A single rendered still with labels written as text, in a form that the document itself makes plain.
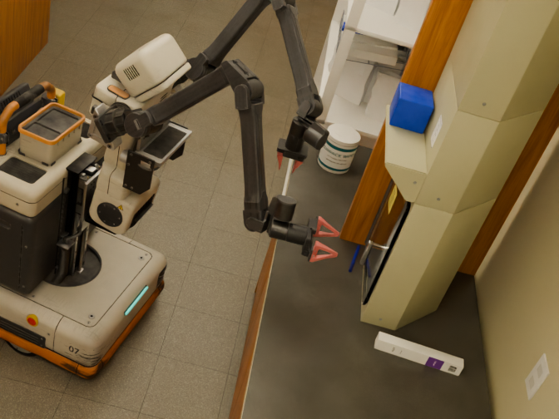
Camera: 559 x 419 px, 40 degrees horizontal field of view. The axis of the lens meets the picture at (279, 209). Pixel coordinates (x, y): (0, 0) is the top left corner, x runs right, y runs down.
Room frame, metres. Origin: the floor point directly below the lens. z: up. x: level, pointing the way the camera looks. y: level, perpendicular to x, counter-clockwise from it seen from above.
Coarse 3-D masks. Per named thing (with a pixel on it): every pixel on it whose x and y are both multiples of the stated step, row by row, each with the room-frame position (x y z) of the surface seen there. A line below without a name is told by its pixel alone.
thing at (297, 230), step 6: (294, 228) 1.74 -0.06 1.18; (300, 228) 1.74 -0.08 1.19; (306, 228) 1.75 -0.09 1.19; (288, 234) 1.72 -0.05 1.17; (294, 234) 1.72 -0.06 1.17; (300, 234) 1.73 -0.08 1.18; (306, 234) 1.73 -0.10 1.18; (312, 234) 1.75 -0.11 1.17; (288, 240) 1.72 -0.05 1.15; (294, 240) 1.72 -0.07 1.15; (300, 240) 1.72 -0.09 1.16; (306, 240) 1.70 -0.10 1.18; (306, 252) 1.70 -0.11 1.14
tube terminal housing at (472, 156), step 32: (448, 64) 1.99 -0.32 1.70; (448, 96) 1.84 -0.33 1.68; (448, 128) 1.71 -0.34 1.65; (480, 128) 1.71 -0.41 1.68; (512, 128) 1.78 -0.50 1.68; (448, 160) 1.71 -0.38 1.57; (480, 160) 1.72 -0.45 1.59; (512, 160) 1.85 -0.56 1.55; (448, 192) 1.71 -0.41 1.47; (480, 192) 1.78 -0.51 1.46; (416, 224) 1.71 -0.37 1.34; (448, 224) 1.72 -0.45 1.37; (480, 224) 1.86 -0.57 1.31; (416, 256) 1.71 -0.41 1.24; (448, 256) 1.79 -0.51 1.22; (384, 288) 1.71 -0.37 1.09; (416, 288) 1.72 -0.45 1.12; (384, 320) 1.71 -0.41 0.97
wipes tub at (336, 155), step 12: (336, 132) 2.50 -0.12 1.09; (348, 132) 2.52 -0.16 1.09; (336, 144) 2.45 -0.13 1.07; (348, 144) 2.45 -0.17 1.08; (324, 156) 2.46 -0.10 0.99; (336, 156) 2.45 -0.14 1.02; (348, 156) 2.46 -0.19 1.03; (324, 168) 2.45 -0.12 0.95; (336, 168) 2.45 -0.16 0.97; (348, 168) 2.48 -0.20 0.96
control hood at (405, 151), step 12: (396, 132) 1.87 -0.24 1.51; (408, 132) 1.89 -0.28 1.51; (396, 144) 1.81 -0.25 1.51; (408, 144) 1.83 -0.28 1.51; (420, 144) 1.85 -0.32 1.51; (396, 156) 1.75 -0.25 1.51; (408, 156) 1.77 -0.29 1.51; (420, 156) 1.79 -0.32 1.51; (396, 168) 1.70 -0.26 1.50; (408, 168) 1.71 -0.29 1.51; (420, 168) 1.73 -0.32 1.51; (396, 180) 1.71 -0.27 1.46; (408, 180) 1.71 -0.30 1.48; (420, 180) 1.71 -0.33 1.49; (408, 192) 1.71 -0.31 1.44
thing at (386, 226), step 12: (384, 204) 1.99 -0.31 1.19; (396, 204) 1.84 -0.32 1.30; (408, 204) 1.73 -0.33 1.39; (384, 216) 1.92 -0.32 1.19; (396, 216) 1.78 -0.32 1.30; (384, 228) 1.86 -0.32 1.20; (396, 228) 1.73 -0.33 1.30; (384, 240) 1.79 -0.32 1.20; (372, 252) 1.88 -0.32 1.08; (384, 252) 1.73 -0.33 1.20; (372, 264) 1.81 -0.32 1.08; (372, 276) 1.75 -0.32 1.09; (372, 288) 1.72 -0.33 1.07
